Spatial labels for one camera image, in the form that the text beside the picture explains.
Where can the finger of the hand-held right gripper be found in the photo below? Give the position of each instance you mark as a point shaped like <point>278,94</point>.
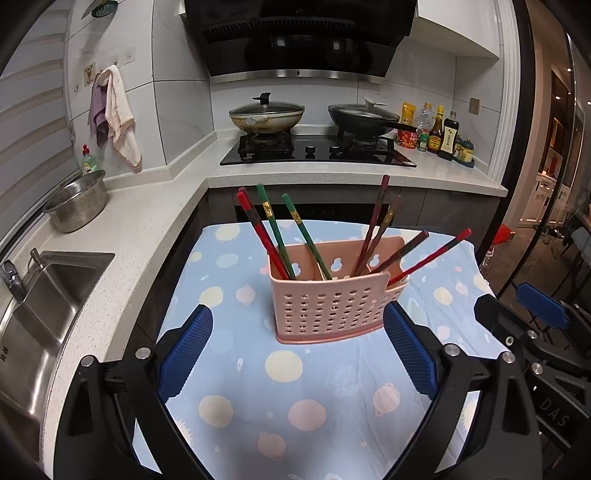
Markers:
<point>496,323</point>
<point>540,304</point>

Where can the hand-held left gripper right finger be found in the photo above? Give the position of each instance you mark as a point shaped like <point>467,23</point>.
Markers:
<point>408,350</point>

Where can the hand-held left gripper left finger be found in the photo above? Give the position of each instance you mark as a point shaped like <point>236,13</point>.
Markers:
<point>184,355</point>

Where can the red lacquered chopstick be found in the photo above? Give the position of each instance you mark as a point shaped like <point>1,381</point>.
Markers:
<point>438,251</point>

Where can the pink perforated plastic basket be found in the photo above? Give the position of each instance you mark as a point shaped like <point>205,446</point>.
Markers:
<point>323,309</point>

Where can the dark brown chopstick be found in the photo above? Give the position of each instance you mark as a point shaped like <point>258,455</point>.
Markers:
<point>388,221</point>
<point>406,247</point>

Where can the bright red faceted chopstick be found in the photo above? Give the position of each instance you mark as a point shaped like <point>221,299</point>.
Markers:
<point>258,230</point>

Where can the green chopstick with gold band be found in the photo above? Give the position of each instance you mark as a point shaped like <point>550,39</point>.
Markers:
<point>272,221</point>
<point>304,235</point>

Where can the light blue printed tablecloth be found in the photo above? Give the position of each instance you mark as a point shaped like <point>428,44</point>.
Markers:
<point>300,406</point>

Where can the stainless steel sink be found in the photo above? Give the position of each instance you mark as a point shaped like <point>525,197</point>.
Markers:
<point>41,314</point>

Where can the white stone kitchen counter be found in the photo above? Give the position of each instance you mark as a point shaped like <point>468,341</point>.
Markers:
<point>147,207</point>

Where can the small green-lidded jars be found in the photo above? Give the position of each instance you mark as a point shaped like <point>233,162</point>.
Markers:
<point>465,154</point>

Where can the stainless steel colander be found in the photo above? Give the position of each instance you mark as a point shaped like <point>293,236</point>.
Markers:
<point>76,207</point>

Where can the chrome faucet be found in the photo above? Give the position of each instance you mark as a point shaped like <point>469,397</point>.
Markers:
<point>11,279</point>

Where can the dark soy sauce bottle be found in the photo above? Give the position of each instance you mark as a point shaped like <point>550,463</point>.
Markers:
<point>448,138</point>

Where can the small green-capped spice jar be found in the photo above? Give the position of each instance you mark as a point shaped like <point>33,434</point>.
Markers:
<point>423,143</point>

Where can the red seasoning jar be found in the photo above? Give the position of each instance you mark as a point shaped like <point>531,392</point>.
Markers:
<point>407,139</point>

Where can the green dish soap bottle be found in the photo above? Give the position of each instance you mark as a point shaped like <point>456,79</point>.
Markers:
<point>90,161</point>

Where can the black gas stove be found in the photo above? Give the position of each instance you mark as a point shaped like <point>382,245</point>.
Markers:
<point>323,150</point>

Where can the yellow seasoning packet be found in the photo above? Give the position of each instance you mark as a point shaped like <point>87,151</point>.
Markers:
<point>408,115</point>

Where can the black frying pan with lid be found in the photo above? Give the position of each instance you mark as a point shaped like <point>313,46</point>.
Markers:
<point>360,120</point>

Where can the cream hanging towel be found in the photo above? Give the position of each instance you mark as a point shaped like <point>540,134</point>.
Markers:
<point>122,120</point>

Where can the beige wok with glass lid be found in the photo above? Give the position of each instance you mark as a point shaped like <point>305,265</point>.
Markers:
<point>268,117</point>

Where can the purple hanging towel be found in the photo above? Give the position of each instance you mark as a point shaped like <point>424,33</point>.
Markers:
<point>98,110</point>

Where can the black range hood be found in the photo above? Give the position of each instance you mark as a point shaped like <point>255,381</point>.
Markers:
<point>300,37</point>

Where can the green hanging strainer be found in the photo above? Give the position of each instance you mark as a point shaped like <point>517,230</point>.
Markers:
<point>104,8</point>

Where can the wall outlet plate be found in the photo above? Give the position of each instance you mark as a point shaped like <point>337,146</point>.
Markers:
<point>474,106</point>

